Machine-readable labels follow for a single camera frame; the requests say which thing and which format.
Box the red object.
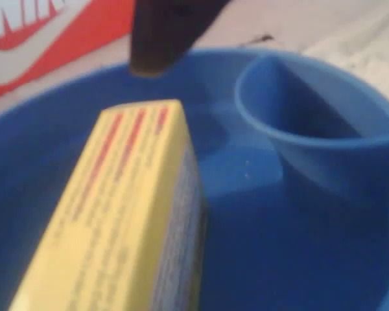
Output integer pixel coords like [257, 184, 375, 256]
[0, 0, 135, 104]

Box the blue plastic bowl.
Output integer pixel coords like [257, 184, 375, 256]
[0, 47, 389, 311]

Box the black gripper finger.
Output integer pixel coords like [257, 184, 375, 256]
[128, 0, 230, 79]

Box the yellow rectangular block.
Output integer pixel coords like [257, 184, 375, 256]
[8, 98, 209, 311]

